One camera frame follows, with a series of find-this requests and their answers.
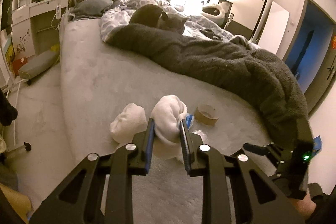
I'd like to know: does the brown cardboard tape roll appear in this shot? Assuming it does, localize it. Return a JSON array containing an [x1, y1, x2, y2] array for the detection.
[[194, 104, 219, 126]]

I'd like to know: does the blue white tissue pack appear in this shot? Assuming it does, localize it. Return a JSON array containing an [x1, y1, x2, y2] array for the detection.
[[185, 114, 195, 129]]

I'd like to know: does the white towel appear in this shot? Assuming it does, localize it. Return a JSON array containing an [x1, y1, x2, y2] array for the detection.
[[110, 103, 147, 145], [150, 95, 187, 146]]

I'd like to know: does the person's right hand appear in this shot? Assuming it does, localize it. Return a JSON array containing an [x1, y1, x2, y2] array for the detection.
[[288, 192, 317, 220]]

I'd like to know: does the dark grey fluffy blanket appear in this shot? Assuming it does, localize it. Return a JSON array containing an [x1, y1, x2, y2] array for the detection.
[[106, 24, 312, 148]]

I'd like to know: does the hanging black garment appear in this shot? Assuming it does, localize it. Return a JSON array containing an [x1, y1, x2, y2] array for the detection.
[[0, 91, 18, 126]]

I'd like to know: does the black object on duvet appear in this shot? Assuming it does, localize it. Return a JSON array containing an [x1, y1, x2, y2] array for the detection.
[[200, 29, 221, 40]]

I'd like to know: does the white clothes rack base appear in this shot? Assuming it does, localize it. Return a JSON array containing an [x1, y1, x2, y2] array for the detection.
[[5, 79, 32, 155]]

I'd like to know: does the grey padded stool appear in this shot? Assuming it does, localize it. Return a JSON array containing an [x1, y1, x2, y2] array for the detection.
[[18, 50, 59, 85]]

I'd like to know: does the white cat bed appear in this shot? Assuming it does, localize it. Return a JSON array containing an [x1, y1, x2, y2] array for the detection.
[[201, 2, 231, 20]]

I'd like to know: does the red box on floor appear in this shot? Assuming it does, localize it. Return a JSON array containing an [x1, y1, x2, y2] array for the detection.
[[13, 57, 28, 76]]

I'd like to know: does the white dressing table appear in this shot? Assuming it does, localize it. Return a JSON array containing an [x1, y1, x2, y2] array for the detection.
[[12, 0, 69, 59]]

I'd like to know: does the grey cat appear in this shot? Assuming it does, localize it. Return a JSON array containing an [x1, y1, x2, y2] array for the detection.
[[129, 4, 187, 35]]

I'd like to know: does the patterned blue white duvet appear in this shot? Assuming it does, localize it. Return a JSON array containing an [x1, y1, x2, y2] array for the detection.
[[98, 0, 261, 50]]

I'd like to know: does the grey blue pillow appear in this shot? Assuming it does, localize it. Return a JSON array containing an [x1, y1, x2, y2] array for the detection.
[[70, 0, 113, 20]]

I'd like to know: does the white charger with cable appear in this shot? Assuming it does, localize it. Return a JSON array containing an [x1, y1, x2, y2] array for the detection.
[[51, 5, 62, 30]]

